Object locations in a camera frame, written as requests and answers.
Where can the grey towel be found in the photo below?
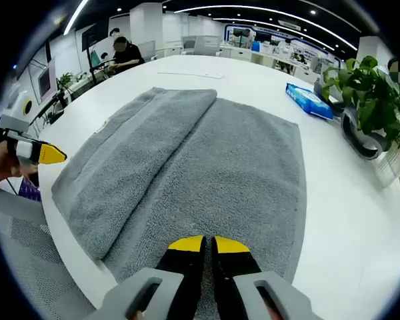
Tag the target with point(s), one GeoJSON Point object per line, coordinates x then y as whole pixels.
{"type": "Point", "coordinates": [200, 173]}

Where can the person's left hand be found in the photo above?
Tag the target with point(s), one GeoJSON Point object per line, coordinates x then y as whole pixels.
{"type": "Point", "coordinates": [1, 170]}

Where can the blue dotted cloth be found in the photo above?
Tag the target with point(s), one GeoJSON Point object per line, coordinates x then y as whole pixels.
{"type": "Point", "coordinates": [30, 191]}

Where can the white framed computer monitor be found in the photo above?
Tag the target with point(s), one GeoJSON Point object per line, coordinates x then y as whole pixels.
{"type": "Point", "coordinates": [47, 80]}

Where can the small green desk plant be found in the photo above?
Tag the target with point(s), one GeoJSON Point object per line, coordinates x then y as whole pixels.
{"type": "Point", "coordinates": [66, 81]}

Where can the small black screen on stand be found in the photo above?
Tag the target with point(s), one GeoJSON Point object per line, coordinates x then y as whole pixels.
{"type": "Point", "coordinates": [95, 35]}

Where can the grey mesh chair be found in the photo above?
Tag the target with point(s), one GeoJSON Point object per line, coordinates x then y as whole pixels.
{"type": "Point", "coordinates": [30, 260]}

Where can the grey curved object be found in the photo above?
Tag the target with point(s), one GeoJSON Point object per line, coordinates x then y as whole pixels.
{"type": "Point", "coordinates": [361, 145]}

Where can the white plant pot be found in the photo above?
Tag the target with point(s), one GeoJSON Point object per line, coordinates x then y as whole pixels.
{"type": "Point", "coordinates": [391, 165]}

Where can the blue wipes packet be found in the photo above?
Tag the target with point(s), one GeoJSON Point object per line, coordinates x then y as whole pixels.
{"type": "Point", "coordinates": [308, 101]}

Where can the green potted plant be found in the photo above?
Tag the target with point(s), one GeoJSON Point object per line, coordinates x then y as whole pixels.
{"type": "Point", "coordinates": [373, 96]}

